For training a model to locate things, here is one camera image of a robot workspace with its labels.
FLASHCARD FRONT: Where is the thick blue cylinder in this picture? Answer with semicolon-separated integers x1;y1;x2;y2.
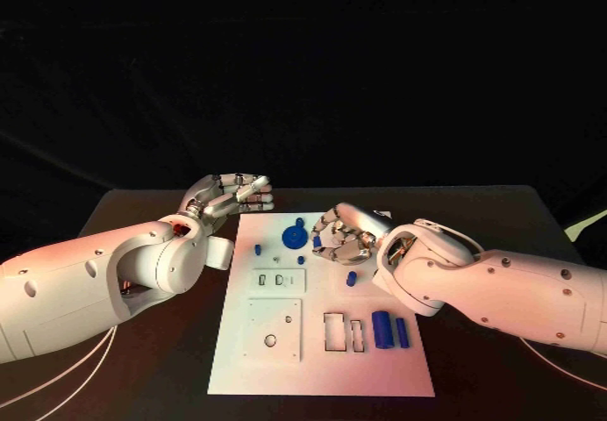
370;310;396;350

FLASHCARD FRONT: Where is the white task board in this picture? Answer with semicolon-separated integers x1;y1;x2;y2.
206;211;436;398

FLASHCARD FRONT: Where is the white cable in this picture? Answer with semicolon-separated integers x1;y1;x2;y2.
413;219;485;255
34;326;118;421
518;336;607;389
0;325;115;410

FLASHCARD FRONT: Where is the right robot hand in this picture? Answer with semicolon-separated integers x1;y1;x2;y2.
309;202;396;266

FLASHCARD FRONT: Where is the blue gear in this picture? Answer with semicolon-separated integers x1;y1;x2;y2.
281;217;309;252

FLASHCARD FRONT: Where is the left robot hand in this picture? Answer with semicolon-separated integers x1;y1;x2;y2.
175;172;275;232

